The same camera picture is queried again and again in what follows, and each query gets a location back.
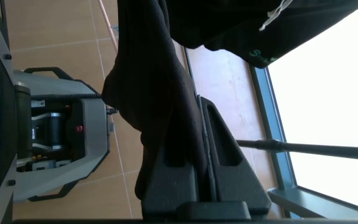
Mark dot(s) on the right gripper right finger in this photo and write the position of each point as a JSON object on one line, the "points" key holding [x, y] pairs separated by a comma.
{"points": [[238, 183]]}

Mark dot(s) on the black clothes rack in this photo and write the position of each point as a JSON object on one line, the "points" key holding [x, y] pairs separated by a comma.
{"points": [[322, 150]]}

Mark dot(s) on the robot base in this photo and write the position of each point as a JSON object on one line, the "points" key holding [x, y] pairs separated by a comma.
{"points": [[85, 149]]}

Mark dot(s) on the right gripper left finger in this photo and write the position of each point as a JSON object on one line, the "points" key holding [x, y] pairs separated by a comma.
{"points": [[166, 186]]}

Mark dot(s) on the black garment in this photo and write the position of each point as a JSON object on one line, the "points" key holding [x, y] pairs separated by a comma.
{"points": [[244, 28], [148, 77]]}

